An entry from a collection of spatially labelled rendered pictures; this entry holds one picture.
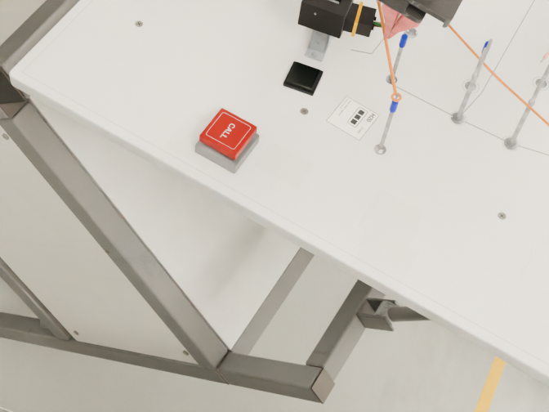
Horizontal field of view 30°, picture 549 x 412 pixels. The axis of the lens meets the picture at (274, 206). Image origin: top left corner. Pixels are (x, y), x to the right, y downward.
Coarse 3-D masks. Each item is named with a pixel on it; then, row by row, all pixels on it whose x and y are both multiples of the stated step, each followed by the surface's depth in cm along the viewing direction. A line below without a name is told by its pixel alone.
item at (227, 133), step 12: (216, 120) 120; (228, 120) 120; (240, 120) 120; (204, 132) 119; (216, 132) 119; (228, 132) 119; (240, 132) 119; (252, 132) 120; (216, 144) 118; (228, 144) 118; (240, 144) 118; (228, 156) 119
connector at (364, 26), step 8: (352, 8) 125; (368, 8) 126; (352, 16) 125; (360, 16) 125; (368, 16) 125; (344, 24) 125; (352, 24) 125; (360, 24) 124; (368, 24) 124; (360, 32) 125; (368, 32) 125
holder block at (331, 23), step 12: (312, 0) 124; (324, 0) 124; (336, 0) 125; (348, 0) 124; (300, 12) 125; (312, 12) 124; (324, 12) 124; (336, 12) 123; (300, 24) 127; (312, 24) 126; (324, 24) 125; (336, 24) 124; (336, 36) 126
